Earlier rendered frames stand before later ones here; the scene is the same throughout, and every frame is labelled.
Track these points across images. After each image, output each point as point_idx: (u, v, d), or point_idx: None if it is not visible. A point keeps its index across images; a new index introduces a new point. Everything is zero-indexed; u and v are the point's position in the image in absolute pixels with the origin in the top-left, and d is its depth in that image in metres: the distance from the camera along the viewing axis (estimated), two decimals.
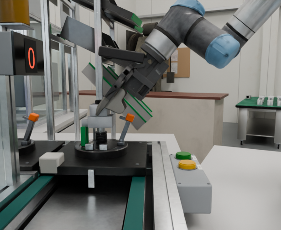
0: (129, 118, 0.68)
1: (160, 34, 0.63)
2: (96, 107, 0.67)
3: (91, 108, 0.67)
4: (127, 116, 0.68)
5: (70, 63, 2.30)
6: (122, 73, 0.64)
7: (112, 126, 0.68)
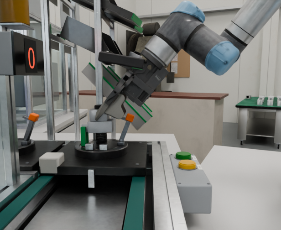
0: (129, 118, 0.68)
1: (160, 40, 0.63)
2: (96, 112, 0.67)
3: (90, 114, 0.67)
4: (127, 116, 0.68)
5: (70, 63, 2.30)
6: (122, 78, 0.64)
7: (112, 130, 0.68)
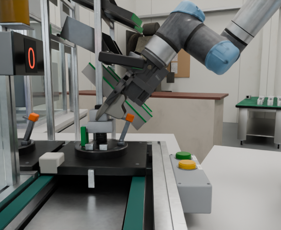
0: (129, 118, 0.68)
1: (160, 40, 0.63)
2: (96, 112, 0.67)
3: (91, 114, 0.67)
4: (127, 116, 0.68)
5: (70, 63, 2.30)
6: (122, 78, 0.64)
7: (112, 131, 0.68)
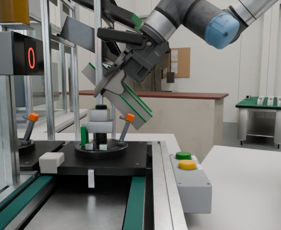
0: (129, 118, 0.68)
1: (159, 14, 0.62)
2: (96, 112, 0.67)
3: (91, 114, 0.67)
4: (127, 116, 0.68)
5: (70, 63, 2.30)
6: (121, 54, 0.64)
7: (112, 131, 0.68)
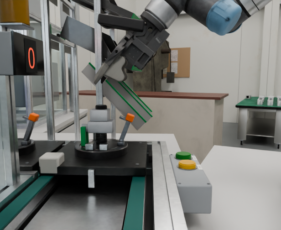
0: (129, 118, 0.68)
1: (160, 0, 0.62)
2: (96, 112, 0.67)
3: (91, 114, 0.67)
4: (127, 116, 0.68)
5: (70, 63, 2.30)
6: (122, 40, 0.63)
7: (112, 131, 0.68)
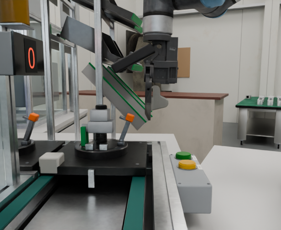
0: (129, 118, 0.68)
1: (152, 17, 0.62)
2: (96, 112, 0.67)
3: (91, 114, 0.67)
4: (127, 116, 0.68)
5: (70, 63, 2.30)
6: (145, 71, 0.64)
7: (112, 131, 0.68)
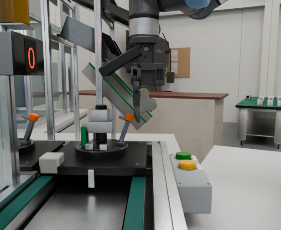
0: (129, 118, 0.68)
1: (137, 20, 0.62)
2: (96, 112, 0.67)
3: (91, 114, 0.67)
4: (127, 116, 0.68)
5: (70, 63, 2.30)
6: (132, 75, 0.64)
7: (112, 131, 0.68)
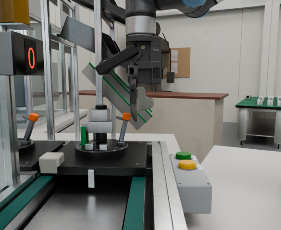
0: (126, 117, 0.68)
1: (134, 18, 0.62)
2: (96, 112, 0.67)
3: (91, 114, 0.67)
4: (124, 115, 0.68)
5: (70, 63, 2.30)
6: (129, 73, 0.64)
7: (112, 131, 0.68)
